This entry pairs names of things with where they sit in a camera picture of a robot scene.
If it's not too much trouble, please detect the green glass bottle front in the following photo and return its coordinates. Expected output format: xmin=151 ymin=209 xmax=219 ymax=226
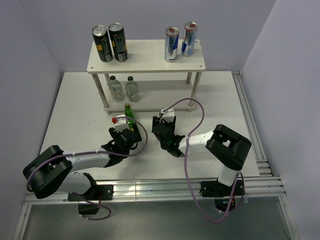
xmin=124 ymin=103 xmax=136 ymax=132

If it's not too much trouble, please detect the silver can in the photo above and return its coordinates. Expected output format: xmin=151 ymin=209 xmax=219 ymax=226
xmin=164 ymin=26 xmax=179 ymax=62
xmin=181 ymin=21 xmax=198 ymax=57

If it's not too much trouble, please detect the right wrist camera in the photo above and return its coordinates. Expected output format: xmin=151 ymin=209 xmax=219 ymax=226
xmin=159 ymin=108 xmax=175 ymax=123

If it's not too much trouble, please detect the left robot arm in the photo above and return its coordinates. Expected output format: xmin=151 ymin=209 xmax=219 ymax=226
xmin=22 ymin=123 xmax=142 ymax=200

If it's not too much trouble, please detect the black can right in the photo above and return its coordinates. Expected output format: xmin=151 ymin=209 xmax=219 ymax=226
xmin=108 ymin=22 xmax=128 ymax=62

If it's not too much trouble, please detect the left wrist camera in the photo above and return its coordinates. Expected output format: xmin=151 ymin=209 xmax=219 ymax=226
xmin=111 ymin=115 xmax=130 ymax=133

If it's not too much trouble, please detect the black can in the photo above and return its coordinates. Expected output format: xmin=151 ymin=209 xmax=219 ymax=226
xmin=108 ymin=22 xmax=128 ymax=62
xmin=91 ymin=25 xmax=113 ymax=62

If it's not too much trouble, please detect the white two-tier shelf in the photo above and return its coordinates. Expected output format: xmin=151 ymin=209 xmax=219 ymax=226
xmin=87 ymin=39 xmax=206 ymax=114

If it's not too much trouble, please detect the black can left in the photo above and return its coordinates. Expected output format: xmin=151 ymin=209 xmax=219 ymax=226
xmin=91 ymin=25 xmax=113 ymax=62

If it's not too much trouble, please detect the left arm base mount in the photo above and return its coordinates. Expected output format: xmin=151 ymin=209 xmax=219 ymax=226
xmin=67 ymin=183 xmax=115 ymax=218

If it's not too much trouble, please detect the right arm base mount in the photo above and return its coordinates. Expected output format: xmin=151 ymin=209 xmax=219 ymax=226
xmin=199 ymin=180 xmax=245 ymax=212

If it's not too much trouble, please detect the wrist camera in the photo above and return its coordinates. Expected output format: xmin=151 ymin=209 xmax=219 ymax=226
xmin=111 ymin=115 xmax=130 ymax=133
xmin=159 ymin=108 xmax=175 ymax=123

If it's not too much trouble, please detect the aluminium rail frame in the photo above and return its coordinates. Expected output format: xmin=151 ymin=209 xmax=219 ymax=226
xmin=13 ymin=71 xmax=294 ymax=240

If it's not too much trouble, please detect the clear soda bottle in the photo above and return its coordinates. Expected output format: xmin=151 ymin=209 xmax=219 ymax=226
xmin=125 ymin=76 xmax=140 ymax=102
xmin=108 ymin=75 xmax=124 ymax=102

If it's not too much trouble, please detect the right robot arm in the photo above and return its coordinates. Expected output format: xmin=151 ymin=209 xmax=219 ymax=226
xmin=151 ymin=116 xmax=252 ymax=195

